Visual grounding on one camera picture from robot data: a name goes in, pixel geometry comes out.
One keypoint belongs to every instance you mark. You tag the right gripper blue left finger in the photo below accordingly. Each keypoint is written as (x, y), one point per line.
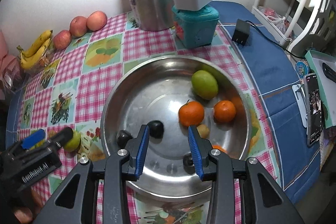
(137, 150)

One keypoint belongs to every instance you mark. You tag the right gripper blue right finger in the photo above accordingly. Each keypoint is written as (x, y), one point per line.
(200, 148)

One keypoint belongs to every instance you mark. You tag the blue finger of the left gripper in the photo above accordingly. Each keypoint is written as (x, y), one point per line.
(33, 139)
(61, 138)

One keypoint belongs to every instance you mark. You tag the large green mango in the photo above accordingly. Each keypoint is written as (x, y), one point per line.
(73, 144)

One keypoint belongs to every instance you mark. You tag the small dark plum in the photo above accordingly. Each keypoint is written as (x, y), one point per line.
(122, 137)

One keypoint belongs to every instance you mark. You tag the small brown kiwi in basin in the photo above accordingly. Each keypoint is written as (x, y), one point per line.
(203, 131)

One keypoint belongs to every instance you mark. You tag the orange tangerine near rim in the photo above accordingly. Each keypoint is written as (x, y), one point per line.
(219, 148)

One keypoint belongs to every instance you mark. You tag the large orange tangerine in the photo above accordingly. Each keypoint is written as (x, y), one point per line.
(192, 113)

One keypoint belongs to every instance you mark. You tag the pink checkered tablecloth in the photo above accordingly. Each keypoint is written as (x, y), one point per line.
(73, 88)

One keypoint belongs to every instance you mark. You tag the small orange tangerine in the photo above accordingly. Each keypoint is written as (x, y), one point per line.
(224, 111)

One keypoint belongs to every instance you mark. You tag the large steel basin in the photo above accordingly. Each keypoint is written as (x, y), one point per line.
(155, 90)

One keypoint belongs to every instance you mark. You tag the green mango in basin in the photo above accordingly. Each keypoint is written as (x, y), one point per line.
(204, 84)

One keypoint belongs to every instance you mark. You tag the pink flower bouquet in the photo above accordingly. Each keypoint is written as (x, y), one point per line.
(12, 75)

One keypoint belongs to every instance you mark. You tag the clear plastic fruit tray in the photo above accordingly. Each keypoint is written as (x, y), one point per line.
(43, 62)

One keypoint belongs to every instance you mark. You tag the banana bunch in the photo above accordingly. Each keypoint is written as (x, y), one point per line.
(30, 57)

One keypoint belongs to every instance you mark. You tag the left red apple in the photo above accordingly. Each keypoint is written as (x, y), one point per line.
(62, 40)

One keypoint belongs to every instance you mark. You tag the red apple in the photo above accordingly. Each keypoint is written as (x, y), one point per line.
(78, 26)
(96, 21)
(62, 40)

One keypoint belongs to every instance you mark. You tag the middle red apple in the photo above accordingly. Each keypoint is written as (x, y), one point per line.
(78, 26)

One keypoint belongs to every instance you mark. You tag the white phone stand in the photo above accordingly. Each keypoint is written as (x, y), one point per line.
(300, 98)

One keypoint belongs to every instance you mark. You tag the blue quilted cloth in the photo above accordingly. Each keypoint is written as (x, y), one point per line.
(274, 77)

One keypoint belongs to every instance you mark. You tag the teal box with red print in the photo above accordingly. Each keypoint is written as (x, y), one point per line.
(195, 28)

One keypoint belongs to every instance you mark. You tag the smartphone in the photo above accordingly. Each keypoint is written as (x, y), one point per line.
(313, 108)

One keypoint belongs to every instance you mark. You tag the right red apple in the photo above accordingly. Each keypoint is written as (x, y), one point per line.
(96, 21)

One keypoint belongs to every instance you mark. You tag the black charger block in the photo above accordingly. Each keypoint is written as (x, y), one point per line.
(241, 32)

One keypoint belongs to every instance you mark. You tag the round blue sticker badge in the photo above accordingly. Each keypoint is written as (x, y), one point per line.
(302, 68)

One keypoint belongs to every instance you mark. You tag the teal rimmed open box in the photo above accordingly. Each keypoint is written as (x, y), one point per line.
(327, 87)

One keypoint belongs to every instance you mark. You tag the white shelf rack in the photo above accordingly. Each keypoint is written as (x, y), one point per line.
(307, 24)

